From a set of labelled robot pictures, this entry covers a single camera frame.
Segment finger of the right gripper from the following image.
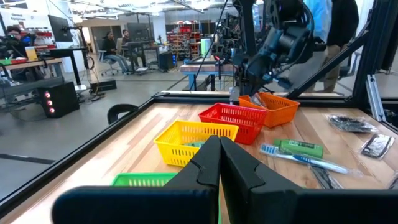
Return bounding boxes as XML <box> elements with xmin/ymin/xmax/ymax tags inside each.
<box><xmin>256</xmin><ymin>63</ymin><xmax>274</xmax><ymax>94</ymax></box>
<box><xmin>248</xmin><ymin>63</ymin><xmax>261</xmax><ymax>94</ymax></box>

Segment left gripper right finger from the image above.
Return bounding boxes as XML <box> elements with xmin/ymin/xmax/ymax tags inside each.
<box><xmin>221</xmin><ymin>136</ymin><xmax>398</xmax><ymax>224</ymax></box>

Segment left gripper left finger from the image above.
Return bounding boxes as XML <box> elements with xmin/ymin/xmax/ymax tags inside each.
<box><xmin>52</xmin><ymin>136</ymin><xmax>221</xmax><ymax>224</ymax></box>

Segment green travel bottle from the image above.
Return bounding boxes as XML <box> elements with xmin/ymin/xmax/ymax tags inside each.
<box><xmin>182</xmin><ymin>141</ymin><xmax>206</xmax><ymax>149</ymax></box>
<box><xmin>272</xmin><ymin>138</ymin><xmax>325</xmax><ymax>159</ymax></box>

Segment plastic-wrapped toothbrush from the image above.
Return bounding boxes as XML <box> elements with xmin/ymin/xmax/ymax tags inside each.
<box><xmin>259</xmin><ymin>142</ymin><xmax>364</xmax><ymax>179</ymax></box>

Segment orange plastic basket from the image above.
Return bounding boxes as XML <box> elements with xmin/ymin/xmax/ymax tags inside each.
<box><xmin>238</xmin><ymin>91</ymin><xmax>301</xmax><ymax>129</ymax></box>

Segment yellow plastic basket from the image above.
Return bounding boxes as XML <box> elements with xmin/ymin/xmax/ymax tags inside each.
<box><xmin>154</xmin><ymin>119</ymin><xmax>239</xmax><ymax>168</ymax></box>

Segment person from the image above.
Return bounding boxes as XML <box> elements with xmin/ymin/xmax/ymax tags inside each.
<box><xmin>98</xmin><ymin>30</ymin><xmax>131</xmax><ymax>75</ymax></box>
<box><xmin>0</xmin><ymin>25</ymin><xmax>44</xmax><ymax>82</ymax></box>
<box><xmin>306</xmin><ymin>0</ymin><xmax>361</xmax><ymax>93</ymax></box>
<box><xmin>303</xmin><ymin>0</ymin><xmax>333</xmax><ymax>43</ymax></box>
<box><xmin>120</xmin><ymin>29</ymin><xmax>141</xmax><ymax>68</ymax></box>

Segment red plastic basket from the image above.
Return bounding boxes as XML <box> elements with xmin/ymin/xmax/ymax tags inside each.
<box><xmin>198</xmin><ymin>102</ymin><xmax>269</xmax><ymax>146</ymax></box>

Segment blue workbench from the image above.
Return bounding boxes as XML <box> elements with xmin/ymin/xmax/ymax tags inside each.
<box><xmin>179</xmin><ymin>55</ymin><xmax>237</xmax><ymax>93</ymax></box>

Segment pale green canister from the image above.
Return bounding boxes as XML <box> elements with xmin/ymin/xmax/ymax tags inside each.
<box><xmin>200</xmin><ymin>37</ymin><xmax>212</xmax><ymax>58</ymax></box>

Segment green plastic basket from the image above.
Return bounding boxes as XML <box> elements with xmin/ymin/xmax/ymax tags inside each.
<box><xmin>111</xmin><ymin>172</ymin><xmax>178</xmax><ymax>187</ymax></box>

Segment storage shelf with bins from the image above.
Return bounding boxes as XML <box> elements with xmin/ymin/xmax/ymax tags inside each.
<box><xmin>166</xmin><ymin>21</ymin><xmax>203</xmax><ymax>60</ymax></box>

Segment black computer tower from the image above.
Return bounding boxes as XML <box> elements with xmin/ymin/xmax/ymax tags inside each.
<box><xmin>158</xmin><ymin>51</ymin><xmax>178</xmax><ymax>72</ymax></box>

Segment bagged black hair brush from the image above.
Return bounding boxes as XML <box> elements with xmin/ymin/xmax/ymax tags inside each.
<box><xmin>325</xmin><ymin>113</ymin><xmax>379</xmax><ymax>134</ymax></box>

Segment black monitor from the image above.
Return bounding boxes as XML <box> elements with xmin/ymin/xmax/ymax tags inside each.
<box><xmin>47</xmin><ymin>14</ymin><xmax>74</xmax><ymax>43</ymax></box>
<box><xmin>126</xmin><ymin>22</ymin><xmax>152</xmax><ymax>43</ymax></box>

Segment black floor box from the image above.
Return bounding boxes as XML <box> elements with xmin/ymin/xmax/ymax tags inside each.
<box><xmin>89</xmin><ymin>79</ymin><xmax>118</xmax><ymax>93</ymax></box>

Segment computer tower with red lights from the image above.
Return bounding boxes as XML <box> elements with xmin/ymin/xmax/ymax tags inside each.
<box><xmin>37</xmin><ymin>81</ymin><xmax>80</xmax><ymax>119</ymax></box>

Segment black standing desk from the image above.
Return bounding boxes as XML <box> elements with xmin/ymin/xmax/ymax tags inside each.
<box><xmin>46</xmin><ymin>46</ymin><xmax>91</xmax><ymax>86</ymax></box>

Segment wooden desk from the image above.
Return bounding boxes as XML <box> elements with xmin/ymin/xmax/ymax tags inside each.
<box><xmin>0</xmin><ymin>57</ymin><xmax>65</xmax><ymax>82</ymax></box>

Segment yellow box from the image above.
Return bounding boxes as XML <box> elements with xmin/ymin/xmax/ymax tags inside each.
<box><xmin>24</xmin><ymin>45</ymin><xmax>39</xmax><ymax>62</ymax></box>

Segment silver frame bracket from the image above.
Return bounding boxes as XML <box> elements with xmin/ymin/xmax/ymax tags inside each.
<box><xmin>365</xmin><ymin>73</ymin><xmax>388</xmax><ymax>123</ymax></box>

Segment black loop handle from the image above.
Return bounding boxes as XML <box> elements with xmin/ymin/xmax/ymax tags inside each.
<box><xmin>106</xmin><ymin>103</ymin><xmax>139</xmax><ymax>126</ymax></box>

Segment black aluminium table frame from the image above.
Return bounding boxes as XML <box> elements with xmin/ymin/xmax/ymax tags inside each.
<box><xmin>0</xmin><ymin>0</ymin><xmax>398</xmax><ymax>218</ymax></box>

